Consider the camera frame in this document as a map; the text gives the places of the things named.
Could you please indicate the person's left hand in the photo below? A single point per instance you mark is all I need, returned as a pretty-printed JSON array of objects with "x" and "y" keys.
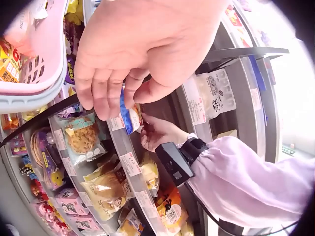
[{"x": 137, "y": 36}]

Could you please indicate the person's right hand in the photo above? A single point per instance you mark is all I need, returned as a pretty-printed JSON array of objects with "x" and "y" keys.
[{"x": 165, "y": 135}]

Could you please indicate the person's left middle finger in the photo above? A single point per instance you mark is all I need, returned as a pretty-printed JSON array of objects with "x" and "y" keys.
[{"x": 117, "y": 95}]

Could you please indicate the person's right fingers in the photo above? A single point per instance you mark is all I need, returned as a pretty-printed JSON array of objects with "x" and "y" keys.
[{"x": 150, "y": 137}]

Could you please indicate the person's left little finger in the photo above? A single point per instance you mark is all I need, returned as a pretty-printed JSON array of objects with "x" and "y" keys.
[{"x": 85, "y": 88}]

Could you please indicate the person's left thumb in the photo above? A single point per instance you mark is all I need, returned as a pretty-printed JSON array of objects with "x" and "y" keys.
[{"x": 157, "y": 89}]

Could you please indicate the person's left ring finger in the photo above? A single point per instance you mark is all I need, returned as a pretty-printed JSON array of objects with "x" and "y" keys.
[{"x": 102, "y": 98}]

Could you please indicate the person's left index finger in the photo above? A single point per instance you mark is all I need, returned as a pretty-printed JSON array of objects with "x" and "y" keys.
[{"x": 131, "y": 92}]

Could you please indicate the blue and white snack packet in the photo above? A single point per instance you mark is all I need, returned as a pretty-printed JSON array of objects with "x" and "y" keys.
[{"x": 128, "y": 118}]

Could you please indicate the black wrist band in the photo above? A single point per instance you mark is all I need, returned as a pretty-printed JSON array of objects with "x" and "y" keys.
[{"x": 177, "y": 159}]

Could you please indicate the pink shopping basket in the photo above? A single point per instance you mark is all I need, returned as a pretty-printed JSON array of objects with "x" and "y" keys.
[{"x": 44, "y": 73}]

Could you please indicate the full shop shelf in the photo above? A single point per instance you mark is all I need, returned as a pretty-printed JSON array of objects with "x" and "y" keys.
[{"x": 82, "y": 137}]

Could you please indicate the orange and yellow snack packet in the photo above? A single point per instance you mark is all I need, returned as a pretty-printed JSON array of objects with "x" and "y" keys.
[{"x": 8, "y": 64}]

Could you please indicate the pink soft packet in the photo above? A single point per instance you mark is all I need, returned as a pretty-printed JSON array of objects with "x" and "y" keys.
[{"x": 24, "y": 27}]

